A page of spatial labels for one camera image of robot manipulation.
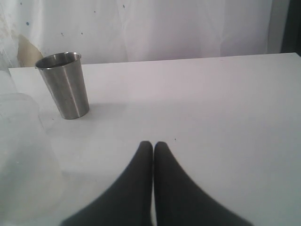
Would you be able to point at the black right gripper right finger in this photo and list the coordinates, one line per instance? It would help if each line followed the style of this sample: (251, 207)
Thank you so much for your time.
(179, 201)

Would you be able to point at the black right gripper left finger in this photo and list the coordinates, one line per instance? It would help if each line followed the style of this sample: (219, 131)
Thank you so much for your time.
(127, 202)

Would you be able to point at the stainless steel cup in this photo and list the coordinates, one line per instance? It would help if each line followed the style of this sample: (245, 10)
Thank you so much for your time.
(63, 76)

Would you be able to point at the translucent plastic measuring tub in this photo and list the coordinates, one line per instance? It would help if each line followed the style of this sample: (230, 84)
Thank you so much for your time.
(31, 182)

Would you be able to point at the white stained backdrop sheet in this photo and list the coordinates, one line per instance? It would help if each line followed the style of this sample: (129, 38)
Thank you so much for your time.
(112, 31)

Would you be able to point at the dark object behind table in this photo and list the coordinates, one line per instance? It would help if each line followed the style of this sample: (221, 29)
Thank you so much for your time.
(292, 34)

